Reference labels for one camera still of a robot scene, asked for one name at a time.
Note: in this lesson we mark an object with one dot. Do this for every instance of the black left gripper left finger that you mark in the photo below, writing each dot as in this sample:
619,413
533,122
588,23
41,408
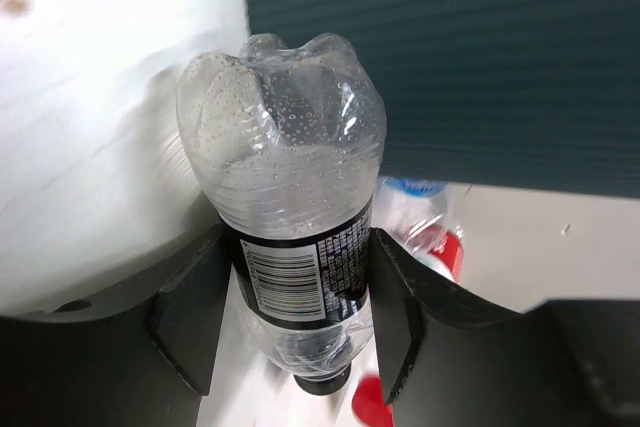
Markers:
138,353

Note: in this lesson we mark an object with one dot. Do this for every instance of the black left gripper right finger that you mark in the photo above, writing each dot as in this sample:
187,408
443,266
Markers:
563,363

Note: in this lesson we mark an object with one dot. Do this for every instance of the red label plastic bottle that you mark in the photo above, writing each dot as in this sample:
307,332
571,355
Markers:
399,331

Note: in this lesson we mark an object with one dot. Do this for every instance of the black label plastic bottle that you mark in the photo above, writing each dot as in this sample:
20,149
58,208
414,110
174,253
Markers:
287,143

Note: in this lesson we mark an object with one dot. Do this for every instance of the dark teal plastic bin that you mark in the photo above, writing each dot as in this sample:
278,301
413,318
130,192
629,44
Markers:
536,94

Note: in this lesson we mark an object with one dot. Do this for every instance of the clear bottle light blue label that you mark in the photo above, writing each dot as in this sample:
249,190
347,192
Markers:
416,213

